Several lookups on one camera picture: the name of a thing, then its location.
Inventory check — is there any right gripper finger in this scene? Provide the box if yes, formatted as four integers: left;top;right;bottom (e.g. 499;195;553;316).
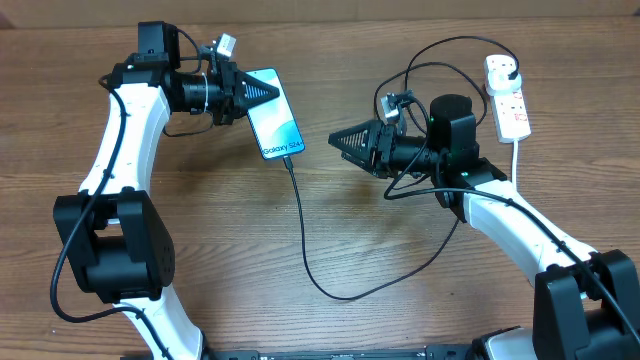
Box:
328;120;383;155
341;151;375;173

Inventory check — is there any Galaxy S24+ smartphone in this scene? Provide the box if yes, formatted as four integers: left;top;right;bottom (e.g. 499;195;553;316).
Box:
248;68;306;160

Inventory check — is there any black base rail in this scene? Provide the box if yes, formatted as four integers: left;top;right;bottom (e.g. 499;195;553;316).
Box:
202;344;475;360

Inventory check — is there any black USB charging cable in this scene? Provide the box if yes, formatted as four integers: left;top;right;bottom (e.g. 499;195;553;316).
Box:
282;35;521;302

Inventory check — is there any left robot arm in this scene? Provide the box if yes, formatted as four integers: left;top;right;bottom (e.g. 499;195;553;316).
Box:
53;21;279;359

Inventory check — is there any white charger plug adapter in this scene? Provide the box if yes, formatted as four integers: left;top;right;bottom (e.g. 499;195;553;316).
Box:
485;70;522;97

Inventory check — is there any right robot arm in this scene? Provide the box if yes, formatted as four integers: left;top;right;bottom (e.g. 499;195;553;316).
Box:
328;92;639;359

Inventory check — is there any white power strip cord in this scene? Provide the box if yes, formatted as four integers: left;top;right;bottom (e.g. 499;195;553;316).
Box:
510;140;521;194

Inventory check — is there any white power strip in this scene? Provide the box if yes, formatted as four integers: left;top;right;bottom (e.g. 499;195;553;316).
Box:
483;54;532;145

